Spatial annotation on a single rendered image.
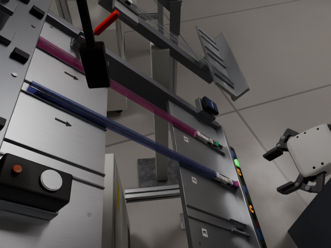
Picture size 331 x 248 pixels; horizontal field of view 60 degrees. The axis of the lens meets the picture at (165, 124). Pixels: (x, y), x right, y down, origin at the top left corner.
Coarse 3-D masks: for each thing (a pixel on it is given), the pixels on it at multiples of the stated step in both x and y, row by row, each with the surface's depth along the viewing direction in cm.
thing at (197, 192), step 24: (192, 120) 75; (192, 144) 68; (216, 168) 70; (192, 192) 57; (216, 192) 63; (192, 216) 52; (216, 216) 58; (240, 216) 65; (192, 240) 49; (216, 240) 53; (240, 240) 59
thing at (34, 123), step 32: (64, 32) 56; (32, 64) 45; (64, 64) 50; (32, 96) 41; (96, 96) 52; (32, 128) 38; (64, 128) 42; (96, 128) 47; (32, 160) 35; (64, 160) 39; (96, 160) 43; (96, 192) 40; (0, 224) 29; (32, 224) 31; (64, 224) 34; (96, 224) 37
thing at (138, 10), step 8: (136, 8) 72; (144, 16) 74; (160, 24) 77; (168, 32) 78; (176, 40) 80; (184, 48) 83; (200, 56) 86; (208, 64) 88; (216, 72) 91; (232, 80) 95
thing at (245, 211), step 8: (216, 128) 82; (224, 136) 79; (224, 144) 78; (224, 152) 77; (224, 160) 75; (232, 160) 74; (232, 168) 72; (232, 176) 71; (240, 184) 69; (240, 192) 68; (240, 200) 67; (240, 208) 66; (248, 208) 65; (248, 216) 64; (248, 224) 63; (248, 232) 62; (256, 232) 61; (248, 240) 61; (256, 240) 60
